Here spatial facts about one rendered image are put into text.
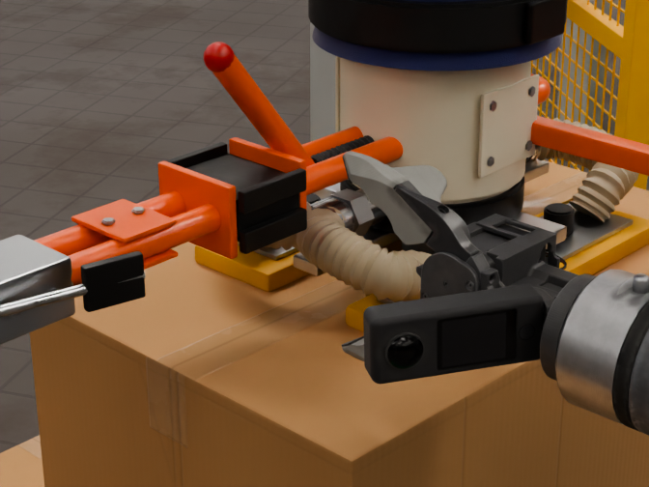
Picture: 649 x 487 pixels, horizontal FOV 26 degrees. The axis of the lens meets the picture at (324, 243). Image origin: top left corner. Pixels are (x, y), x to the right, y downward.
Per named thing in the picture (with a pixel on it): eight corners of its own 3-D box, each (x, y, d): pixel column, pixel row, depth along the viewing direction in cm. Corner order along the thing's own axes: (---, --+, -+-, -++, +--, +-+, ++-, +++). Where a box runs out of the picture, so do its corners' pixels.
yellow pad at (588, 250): (572, 213, 142) (575, 166, 140) (659, 240, 135) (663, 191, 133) (343, 326, 119) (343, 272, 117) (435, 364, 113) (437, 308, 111)
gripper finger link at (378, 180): (388, 139, 101) (467, 237, 98) (331, 160, 97) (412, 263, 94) (409, 111, 99) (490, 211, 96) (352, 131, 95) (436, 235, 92)
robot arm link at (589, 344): (606, 448, 85) (619, 304, 81) (540, 420, 88) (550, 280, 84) (683, 395, 91) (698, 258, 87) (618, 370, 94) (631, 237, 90)
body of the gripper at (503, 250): (482, 304, 101) (627, 358, 94) (406, 345, 96) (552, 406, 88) (487, 206, 98) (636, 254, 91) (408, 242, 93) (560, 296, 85)
